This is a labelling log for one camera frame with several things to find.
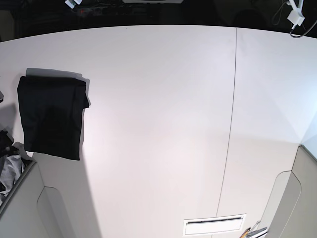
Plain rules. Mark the yellow pencil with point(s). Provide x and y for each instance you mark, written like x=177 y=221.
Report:
x=245 y=233

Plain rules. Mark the thin black rod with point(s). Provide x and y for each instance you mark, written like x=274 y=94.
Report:
x=214 y=220

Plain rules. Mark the grey power strip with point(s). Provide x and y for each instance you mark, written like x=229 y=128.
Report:
x=102 y=11

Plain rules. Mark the grey left bin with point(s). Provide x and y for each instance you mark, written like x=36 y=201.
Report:
x=27 y=211

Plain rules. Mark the clothes pile in bin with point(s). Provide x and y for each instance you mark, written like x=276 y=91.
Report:
x=13 y=162

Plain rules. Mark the grey right bin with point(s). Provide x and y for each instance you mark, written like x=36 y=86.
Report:
x=296 y=215

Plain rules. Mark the grey bin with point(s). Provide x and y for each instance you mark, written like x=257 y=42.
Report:
x=27 y=211
x=296 y=215

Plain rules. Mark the black T-shirt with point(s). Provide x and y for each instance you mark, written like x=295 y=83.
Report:
x=51 y=112

